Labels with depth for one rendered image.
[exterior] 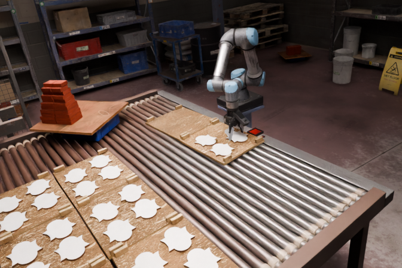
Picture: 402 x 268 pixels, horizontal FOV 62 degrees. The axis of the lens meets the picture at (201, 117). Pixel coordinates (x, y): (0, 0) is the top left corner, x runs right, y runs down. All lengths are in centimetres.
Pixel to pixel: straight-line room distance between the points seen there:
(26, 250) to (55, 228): 15
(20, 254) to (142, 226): 51
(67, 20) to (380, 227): 523
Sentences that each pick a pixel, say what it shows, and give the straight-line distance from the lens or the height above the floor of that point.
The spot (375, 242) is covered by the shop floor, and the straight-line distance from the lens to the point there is 290.
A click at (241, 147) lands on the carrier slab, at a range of 204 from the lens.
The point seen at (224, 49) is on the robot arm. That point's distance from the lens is 226.
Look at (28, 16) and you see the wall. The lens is 667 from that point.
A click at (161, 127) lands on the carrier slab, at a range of 238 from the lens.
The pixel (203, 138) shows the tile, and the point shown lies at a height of 95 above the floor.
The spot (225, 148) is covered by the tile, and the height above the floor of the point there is 95.
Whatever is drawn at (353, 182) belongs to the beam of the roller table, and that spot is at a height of 92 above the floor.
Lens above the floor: 198
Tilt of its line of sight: 25 degrees down
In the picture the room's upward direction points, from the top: 6 degrees counter-clockwise
